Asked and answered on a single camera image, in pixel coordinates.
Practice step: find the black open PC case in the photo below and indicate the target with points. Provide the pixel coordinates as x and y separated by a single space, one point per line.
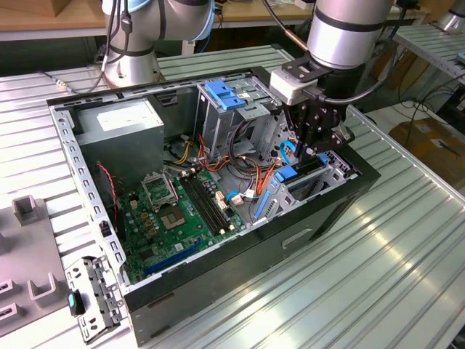
218 276

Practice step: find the metal slat side table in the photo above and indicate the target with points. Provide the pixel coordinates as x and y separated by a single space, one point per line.
428 43

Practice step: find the grey power supply unit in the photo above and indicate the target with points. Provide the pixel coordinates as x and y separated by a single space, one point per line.
120 152

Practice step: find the brown arm base plate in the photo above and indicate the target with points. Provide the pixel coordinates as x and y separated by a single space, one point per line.
99 69

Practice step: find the blue expansion slot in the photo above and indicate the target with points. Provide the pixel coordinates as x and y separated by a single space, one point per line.
170 259

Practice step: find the grey parts rack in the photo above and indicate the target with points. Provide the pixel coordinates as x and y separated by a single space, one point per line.
32 254

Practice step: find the black RAM slot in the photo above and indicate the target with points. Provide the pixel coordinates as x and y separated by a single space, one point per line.
213 207
217 207
209 207
205 207

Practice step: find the small black device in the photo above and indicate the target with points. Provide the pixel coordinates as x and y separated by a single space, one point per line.
408 3

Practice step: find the silver expansion bracket retainer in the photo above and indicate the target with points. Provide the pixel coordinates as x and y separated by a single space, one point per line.
105 291

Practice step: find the black clip blue tab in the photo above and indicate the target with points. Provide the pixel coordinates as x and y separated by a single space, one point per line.
72 301

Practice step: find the hard disk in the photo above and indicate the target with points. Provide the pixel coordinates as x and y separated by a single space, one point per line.
285 174

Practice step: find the brown cardboard carton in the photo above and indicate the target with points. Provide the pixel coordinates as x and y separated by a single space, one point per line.
410 72

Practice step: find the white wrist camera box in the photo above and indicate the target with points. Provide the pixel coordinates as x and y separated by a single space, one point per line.
290 85

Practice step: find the brown cardboard floor box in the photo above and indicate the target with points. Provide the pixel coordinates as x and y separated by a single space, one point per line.
417 141

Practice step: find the small black case latch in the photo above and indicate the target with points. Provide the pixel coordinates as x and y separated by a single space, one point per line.
104 229

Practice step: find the long wooden desk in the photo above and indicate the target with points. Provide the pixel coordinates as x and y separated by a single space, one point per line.
247 12

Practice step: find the silver optical drive cage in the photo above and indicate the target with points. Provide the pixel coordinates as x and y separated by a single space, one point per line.
214 123

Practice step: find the blue plastic drive latch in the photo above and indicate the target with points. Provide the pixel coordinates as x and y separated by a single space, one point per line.
225 96

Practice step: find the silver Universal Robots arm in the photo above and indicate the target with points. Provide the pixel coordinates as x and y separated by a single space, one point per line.
345 36

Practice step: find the small brown desk box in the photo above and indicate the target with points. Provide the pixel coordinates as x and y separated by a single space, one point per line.
60 7

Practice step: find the CPU socket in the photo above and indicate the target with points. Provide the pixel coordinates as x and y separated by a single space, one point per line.
173 218

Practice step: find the silver metal disk bay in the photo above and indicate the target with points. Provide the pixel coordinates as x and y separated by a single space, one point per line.
278 200

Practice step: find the green motherboard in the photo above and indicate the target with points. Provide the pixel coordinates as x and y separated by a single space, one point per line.
189 232

